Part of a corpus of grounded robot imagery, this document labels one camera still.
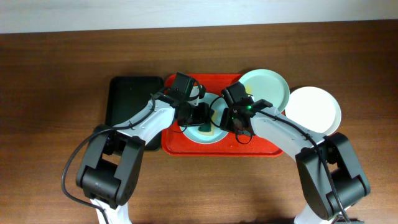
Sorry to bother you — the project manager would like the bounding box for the light blue plate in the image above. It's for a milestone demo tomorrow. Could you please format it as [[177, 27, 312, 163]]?
[[180, 93, 228, 144]]

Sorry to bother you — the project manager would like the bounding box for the green and yellow sponge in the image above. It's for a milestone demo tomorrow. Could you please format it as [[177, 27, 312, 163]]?
[[198, 109, 217, 136]]

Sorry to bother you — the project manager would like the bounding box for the mint green plate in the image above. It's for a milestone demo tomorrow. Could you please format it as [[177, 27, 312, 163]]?
[[239, 69, 290, 112]]

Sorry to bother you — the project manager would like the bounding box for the white plate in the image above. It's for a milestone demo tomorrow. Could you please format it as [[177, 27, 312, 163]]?
[[285, 86, 342, 135]]

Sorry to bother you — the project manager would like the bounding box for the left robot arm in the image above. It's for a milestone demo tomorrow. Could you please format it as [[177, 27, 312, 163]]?
[[76, 90, 208, 223]]

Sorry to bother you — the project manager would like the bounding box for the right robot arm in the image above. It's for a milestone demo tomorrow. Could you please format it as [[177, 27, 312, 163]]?
[[220, 97, 371, 223]]

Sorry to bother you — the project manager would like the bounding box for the red plastic tray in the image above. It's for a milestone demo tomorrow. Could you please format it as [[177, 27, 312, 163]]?
[[161, 73, 283, 157]]

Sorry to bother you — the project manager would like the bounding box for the black plastic tray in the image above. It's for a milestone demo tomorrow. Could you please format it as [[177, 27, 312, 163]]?
[[104, 76, 165, 152]]

